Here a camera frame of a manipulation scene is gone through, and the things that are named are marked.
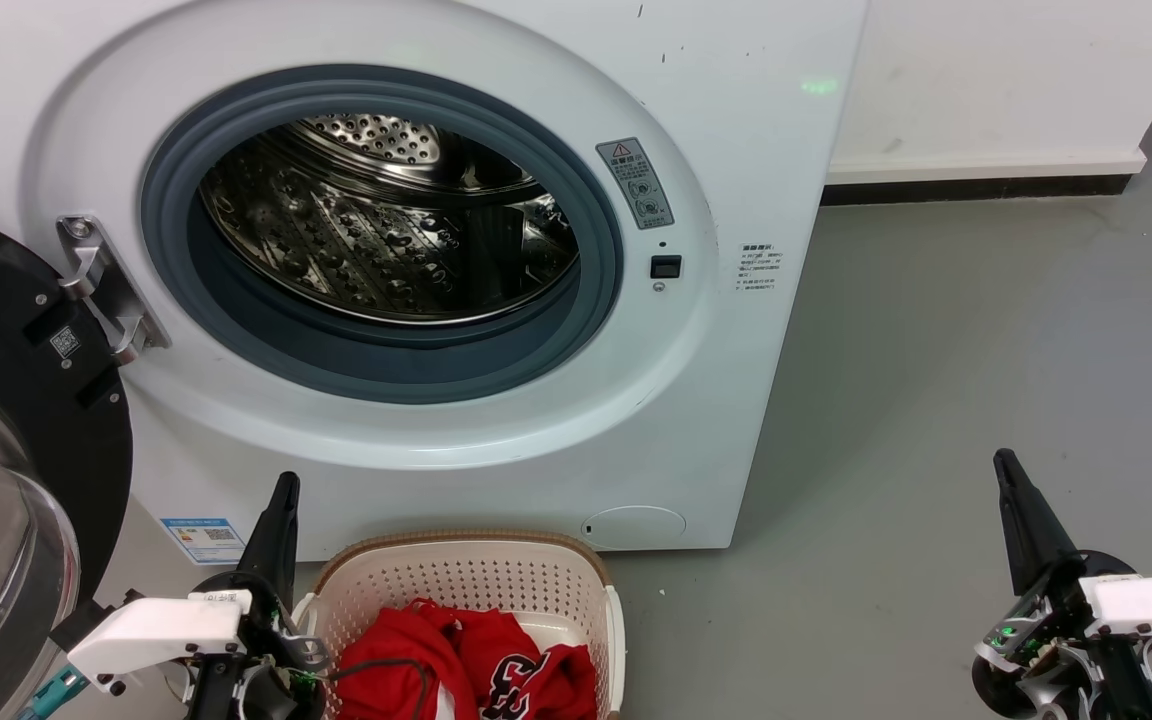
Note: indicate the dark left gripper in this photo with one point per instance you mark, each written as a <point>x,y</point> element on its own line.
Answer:
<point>271,680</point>

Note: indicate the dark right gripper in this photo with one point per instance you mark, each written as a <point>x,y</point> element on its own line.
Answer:
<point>1056,660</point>

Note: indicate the red jersey garment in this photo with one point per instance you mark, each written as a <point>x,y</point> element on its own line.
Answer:
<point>396,660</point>

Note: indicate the cream perforated laundry basket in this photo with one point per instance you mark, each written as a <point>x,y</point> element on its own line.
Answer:
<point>466,575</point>

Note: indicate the black glass washing machine door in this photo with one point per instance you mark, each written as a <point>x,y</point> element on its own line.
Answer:
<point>26,440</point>

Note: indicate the white front-load washing machine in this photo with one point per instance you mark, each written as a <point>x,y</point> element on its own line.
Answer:
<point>736,400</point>

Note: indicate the blue white energy label sticker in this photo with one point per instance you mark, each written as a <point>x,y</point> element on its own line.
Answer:
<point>204,540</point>

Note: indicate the grey rubber door gasket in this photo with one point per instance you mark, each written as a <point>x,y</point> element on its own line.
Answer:
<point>386,372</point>

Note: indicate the small QR code sticker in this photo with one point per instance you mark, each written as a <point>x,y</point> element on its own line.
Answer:
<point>65,342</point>

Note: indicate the silver metal door hinge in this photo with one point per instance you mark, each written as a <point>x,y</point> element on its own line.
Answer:
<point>111,290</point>

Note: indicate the perforated steel washer drum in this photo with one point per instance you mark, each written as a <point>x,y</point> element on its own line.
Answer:
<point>366,240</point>

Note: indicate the round white filter cover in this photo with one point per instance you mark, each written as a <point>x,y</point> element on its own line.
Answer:
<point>636,527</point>

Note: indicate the small text sticker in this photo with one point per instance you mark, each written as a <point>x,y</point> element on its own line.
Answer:
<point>758,267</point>

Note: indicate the black door latch socket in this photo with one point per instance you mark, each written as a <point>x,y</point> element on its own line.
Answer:
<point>666,267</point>

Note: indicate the grey warning sticker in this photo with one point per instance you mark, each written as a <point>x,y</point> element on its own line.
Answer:
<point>635,183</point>

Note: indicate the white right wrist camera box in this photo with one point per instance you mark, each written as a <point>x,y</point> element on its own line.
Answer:
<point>1151,605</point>

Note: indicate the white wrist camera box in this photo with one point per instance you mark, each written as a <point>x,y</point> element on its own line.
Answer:
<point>1151,605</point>
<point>151,630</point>

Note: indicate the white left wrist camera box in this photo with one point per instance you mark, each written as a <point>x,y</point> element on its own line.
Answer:
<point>151,630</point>

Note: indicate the dark grey wall baseboard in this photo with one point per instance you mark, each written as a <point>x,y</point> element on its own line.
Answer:
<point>976,190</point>

